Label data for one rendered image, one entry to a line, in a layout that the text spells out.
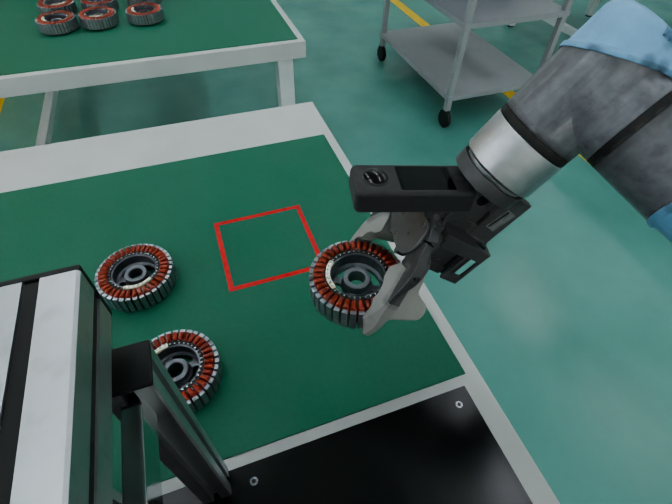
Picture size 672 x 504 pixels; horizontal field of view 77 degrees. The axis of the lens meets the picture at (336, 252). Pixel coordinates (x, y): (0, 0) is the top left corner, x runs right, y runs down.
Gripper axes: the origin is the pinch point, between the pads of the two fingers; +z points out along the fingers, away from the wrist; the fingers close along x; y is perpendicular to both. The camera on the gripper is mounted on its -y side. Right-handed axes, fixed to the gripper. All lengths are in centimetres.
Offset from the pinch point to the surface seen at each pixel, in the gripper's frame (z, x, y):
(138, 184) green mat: 31, 38, -25
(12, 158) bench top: 46, 48, -48
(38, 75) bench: 50, 86, -56
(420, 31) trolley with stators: 10, 259, 99
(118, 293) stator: 25.9, 8.4, -22.2
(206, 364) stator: 18.6, -3.8, -10.3
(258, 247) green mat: 18.3, 19.5, -4.2
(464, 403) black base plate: 2.8, -10.5, 17.8
